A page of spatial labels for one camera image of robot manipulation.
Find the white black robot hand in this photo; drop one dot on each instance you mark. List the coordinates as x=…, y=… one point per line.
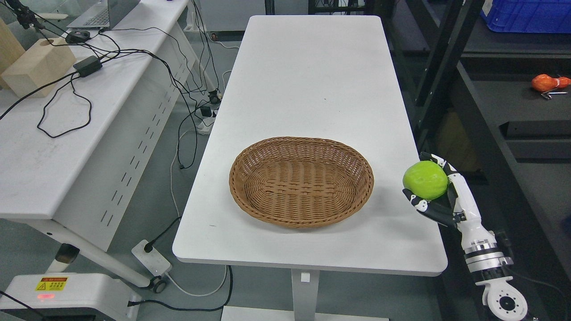
x=464, y=214

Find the green apple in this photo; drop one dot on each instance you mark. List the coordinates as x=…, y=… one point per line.
x=426, y=180

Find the black metal shelf rack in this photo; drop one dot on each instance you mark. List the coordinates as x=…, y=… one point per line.
x=469, y=97

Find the orange toy on shelf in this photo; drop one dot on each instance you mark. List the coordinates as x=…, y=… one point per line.
x=544, y=83

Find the brown wicker basket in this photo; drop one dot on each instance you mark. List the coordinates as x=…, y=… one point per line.
x=300, y=182

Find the white centre table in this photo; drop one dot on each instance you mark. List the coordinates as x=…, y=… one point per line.
x=311, y=76

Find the blue storage bin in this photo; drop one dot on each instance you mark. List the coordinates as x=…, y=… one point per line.
x=527, y=16

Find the white power strip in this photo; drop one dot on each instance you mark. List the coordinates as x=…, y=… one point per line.
x=151, y=258

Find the white left desk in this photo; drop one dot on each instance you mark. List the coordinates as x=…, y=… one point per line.
x=71, y=162

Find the black power adapter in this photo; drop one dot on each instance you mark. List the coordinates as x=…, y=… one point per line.
x=88, y=66

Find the silver laptop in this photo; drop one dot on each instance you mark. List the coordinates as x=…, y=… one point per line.
x=104, y=14

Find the black computer mouse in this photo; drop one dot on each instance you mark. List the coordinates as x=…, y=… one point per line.
x=77, y=36

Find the white floor machine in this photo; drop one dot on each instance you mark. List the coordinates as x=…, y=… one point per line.
x=69, y=297

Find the wooden block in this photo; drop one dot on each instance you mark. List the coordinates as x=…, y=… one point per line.
x=46, y=61

